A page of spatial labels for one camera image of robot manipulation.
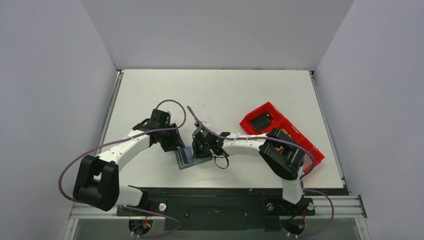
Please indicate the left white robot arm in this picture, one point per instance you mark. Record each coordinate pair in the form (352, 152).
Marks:
(98, 183)

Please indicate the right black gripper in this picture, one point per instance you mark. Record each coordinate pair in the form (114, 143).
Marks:
(201, 149)

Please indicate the grey card holder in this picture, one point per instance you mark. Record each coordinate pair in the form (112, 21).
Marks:
(185, 158)

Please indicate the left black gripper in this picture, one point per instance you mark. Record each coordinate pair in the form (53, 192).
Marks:
(175, 142)

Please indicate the aluminium frame rail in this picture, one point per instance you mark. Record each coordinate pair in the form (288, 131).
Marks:
(345, 207)

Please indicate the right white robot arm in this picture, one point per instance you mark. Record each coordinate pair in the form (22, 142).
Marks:
(281, 153)

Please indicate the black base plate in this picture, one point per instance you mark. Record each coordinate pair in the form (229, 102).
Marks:
(224, 209)

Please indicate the black wallet in tray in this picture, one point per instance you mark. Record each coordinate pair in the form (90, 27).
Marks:
(261, 122)

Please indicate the red plastic tray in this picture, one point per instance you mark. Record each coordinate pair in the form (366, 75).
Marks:
(279, 121)

